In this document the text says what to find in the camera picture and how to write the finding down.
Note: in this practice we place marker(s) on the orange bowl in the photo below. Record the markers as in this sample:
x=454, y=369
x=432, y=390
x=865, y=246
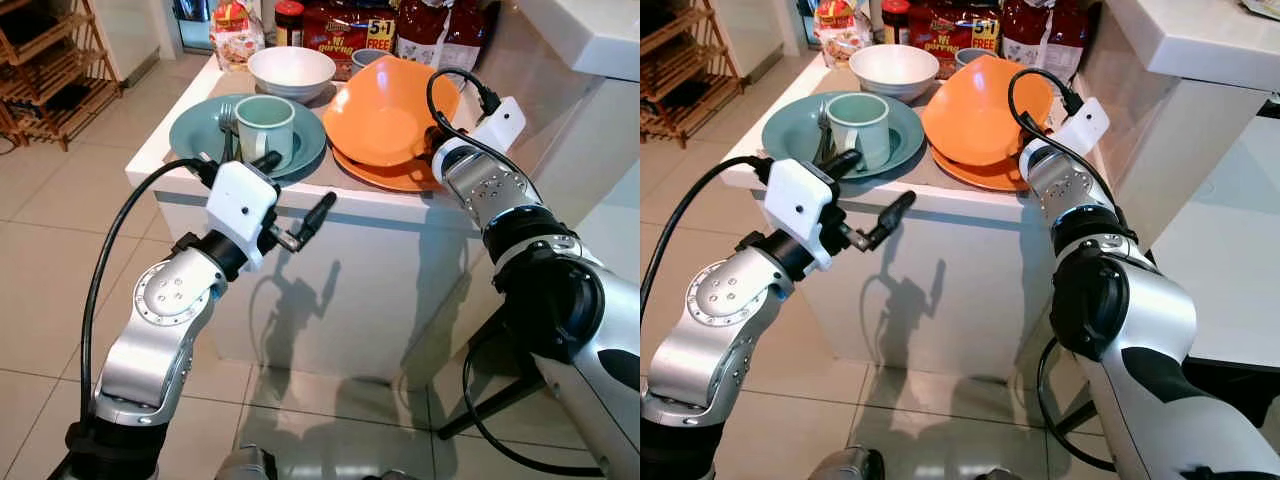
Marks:
x=380, y=110
x=975, y=115

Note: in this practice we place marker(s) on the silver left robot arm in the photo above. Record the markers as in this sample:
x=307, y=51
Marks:
x=705, y=340
x=150, y=340

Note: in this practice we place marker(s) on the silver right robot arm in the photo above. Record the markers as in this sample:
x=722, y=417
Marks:
x=590, y=320
x=1150, y=320

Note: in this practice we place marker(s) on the pale green mug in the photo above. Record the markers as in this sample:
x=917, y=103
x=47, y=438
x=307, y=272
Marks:
x=268, y=130
x=862, y=130

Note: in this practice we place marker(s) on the silver fork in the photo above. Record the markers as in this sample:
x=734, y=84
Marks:
x=227, y=122
x=824, y=122

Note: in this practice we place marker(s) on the teal plate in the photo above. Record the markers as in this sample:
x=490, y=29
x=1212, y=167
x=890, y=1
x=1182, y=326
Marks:
x=790, y=135
x=195, y=135

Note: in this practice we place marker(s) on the orange plate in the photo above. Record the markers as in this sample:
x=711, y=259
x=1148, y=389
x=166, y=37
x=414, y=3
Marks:
x=985, y=178
x=385, y=178

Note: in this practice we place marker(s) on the white bowl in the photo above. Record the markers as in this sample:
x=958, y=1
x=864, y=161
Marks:
x=290, y=80
x=893, y=80

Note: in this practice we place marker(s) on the white kitchen island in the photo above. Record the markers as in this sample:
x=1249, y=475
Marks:
x=380, y=290
x=960, y=300

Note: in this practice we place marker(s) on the clear snack bag red label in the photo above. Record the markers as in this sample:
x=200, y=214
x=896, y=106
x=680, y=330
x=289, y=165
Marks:
x=235, y=40
x=840, y=38

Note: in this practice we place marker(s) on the dark jar red lid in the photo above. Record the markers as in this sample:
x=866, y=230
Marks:
x=288, y=25
x=894, y=22

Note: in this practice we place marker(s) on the small blue-grey bowl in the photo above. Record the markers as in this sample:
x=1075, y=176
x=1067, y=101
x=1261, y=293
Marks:
x=362, y=60
x=966, y=57

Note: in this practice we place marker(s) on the red noodle multipack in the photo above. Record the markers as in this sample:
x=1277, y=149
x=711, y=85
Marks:
x=950, y=25
x=340, y=30

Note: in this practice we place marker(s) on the wooden shelf rack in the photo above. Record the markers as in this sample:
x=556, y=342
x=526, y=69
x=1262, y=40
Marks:
x=685, y=75
x=55, y=75

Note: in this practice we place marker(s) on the red and white bag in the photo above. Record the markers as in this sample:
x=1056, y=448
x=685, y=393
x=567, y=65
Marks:
x=440, y=30
x=1045, y=35

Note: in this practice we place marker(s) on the grey left robot foot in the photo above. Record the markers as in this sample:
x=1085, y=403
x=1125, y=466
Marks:
x=848, y=465
x=245, y=465

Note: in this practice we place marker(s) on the grey robot foot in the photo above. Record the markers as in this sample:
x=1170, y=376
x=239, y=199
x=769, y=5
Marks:
x=400, y=476
x=997, y=475
x=245, y=465
x=848, y=465

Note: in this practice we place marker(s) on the grey right robot foot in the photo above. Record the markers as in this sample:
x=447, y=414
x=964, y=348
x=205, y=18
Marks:
x=997, y=475
x=400, y=476

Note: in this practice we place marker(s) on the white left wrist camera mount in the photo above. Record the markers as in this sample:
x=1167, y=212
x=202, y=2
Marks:
x=240, y=205
x=797, y=205

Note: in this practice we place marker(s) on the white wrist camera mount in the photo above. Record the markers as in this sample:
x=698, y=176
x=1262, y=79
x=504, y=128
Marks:
x=500, y=125
x=797, y=205
x=240, y=205
x=1085, y=125

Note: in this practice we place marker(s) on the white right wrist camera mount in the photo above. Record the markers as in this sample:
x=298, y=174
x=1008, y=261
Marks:
x=1085, y=125
x=500, y=125

